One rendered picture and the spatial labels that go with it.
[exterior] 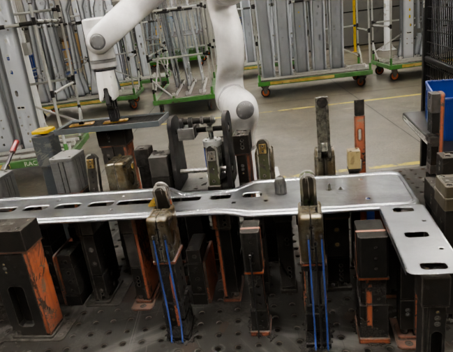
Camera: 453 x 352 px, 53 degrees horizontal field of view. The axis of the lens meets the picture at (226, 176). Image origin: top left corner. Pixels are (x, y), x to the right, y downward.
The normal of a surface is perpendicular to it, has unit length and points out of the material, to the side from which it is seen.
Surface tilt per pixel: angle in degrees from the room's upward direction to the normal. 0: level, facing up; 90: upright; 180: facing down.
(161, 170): 90
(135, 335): 0
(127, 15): 68
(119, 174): 90
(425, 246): 0
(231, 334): 0
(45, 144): 90
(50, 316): 90
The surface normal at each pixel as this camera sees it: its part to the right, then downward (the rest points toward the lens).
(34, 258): 0.98, -0.07
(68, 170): -0.13, 0.35
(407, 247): -0.12, -0.94
